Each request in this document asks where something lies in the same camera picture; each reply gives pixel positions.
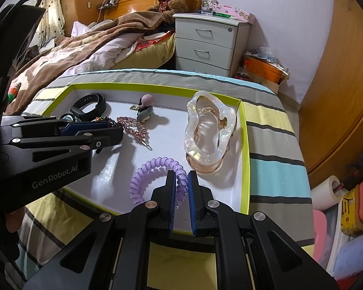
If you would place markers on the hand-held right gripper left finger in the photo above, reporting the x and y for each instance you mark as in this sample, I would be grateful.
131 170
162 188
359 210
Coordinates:
171 208

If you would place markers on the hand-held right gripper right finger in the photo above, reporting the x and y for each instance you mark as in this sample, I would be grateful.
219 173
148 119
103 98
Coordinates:
192 208

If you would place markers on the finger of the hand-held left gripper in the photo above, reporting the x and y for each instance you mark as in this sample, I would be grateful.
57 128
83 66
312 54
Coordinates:
109 136
84 127

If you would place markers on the pink rhinestone hair clip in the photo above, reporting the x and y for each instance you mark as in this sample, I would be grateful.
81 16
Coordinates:
133 128

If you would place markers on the green cardboard box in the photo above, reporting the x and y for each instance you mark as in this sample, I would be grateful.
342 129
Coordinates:
169 133

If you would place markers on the person's left hand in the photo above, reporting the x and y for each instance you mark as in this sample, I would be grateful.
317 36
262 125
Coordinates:
15 220

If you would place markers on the black watch band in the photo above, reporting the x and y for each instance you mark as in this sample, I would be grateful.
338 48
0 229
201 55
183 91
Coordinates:
99 104

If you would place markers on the clear glass dish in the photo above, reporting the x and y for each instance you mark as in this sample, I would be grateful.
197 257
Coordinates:
199 145

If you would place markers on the white duvet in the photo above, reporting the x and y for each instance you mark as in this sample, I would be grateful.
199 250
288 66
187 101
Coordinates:
109 48

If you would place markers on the yellow pillow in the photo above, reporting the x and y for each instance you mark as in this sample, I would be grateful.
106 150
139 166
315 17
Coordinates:
151 54

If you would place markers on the striped bed sheet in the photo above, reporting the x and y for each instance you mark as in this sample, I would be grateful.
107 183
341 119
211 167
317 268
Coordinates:
275 145

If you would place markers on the brown blanket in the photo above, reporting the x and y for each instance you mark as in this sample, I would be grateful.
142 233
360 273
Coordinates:
133 24

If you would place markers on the dotted curtain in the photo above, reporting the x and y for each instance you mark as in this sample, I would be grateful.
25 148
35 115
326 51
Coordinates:
50 12

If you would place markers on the power strip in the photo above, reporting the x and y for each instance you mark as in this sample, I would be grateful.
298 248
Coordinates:
109 3

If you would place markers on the wooden headboard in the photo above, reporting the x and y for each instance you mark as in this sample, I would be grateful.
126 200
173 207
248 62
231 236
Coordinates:
133 4

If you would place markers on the pink foam mat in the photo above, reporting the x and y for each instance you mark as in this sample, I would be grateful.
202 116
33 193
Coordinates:
320 238

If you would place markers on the white paper roll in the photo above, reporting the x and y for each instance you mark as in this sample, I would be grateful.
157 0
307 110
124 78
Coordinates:
323 193

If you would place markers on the white nightstand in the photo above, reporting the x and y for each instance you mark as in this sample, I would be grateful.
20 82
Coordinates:
205 45

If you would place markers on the orange basin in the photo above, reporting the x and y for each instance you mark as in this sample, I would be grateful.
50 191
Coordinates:
263 69

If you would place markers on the yellow box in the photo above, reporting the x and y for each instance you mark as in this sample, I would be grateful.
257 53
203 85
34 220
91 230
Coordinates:
351 214

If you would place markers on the clear plastic container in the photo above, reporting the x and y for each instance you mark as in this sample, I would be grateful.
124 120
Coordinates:
208 6

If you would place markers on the plastic bags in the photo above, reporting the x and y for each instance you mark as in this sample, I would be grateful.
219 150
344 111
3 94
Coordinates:
266 53

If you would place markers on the pink floral box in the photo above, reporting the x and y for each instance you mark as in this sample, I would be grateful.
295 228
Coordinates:
236 12

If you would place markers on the wooden cabinet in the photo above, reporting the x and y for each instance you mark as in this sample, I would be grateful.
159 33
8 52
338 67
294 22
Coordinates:
344 81

